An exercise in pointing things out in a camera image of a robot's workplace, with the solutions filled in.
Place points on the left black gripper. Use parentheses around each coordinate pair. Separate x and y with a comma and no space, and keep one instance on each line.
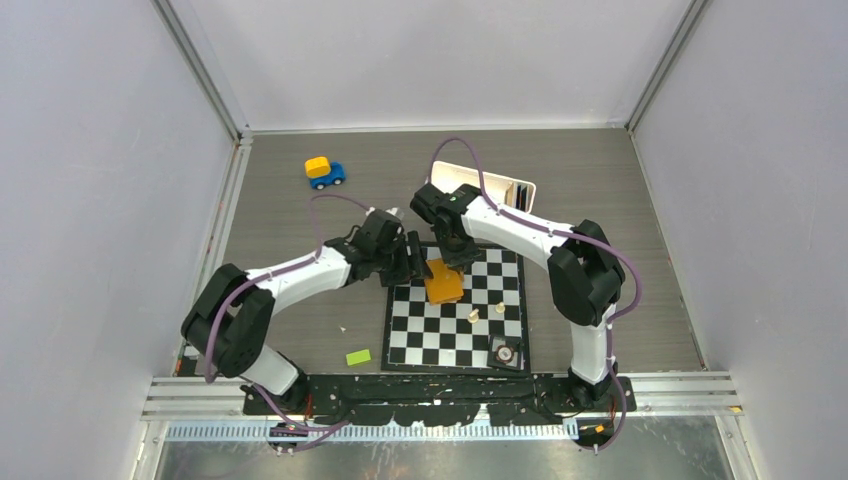
(413,264)

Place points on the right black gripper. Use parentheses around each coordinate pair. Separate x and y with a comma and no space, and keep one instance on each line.
(465,258)

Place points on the credit cards stack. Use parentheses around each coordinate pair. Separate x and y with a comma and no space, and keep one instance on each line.
(520,196)

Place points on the white rectangular plastic tray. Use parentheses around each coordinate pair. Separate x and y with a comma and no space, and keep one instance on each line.
(448,177)

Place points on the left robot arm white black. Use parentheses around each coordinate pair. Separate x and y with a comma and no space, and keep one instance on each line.
(229,322)

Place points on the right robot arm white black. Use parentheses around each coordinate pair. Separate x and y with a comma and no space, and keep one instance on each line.
(585,275)

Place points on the black white chessboard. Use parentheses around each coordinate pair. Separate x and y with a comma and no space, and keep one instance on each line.
(420,337)

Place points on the green rectangular block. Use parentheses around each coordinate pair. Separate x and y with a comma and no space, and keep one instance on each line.
(357,358)

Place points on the small black framed round object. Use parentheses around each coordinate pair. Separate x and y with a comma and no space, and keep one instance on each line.
(505,352)

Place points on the blue yellow toy car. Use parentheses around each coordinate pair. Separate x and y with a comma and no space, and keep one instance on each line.
(321,172)

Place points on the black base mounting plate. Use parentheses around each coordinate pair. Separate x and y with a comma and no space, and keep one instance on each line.
(439,400)

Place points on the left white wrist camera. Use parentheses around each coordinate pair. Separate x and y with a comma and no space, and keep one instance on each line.
(395,212)

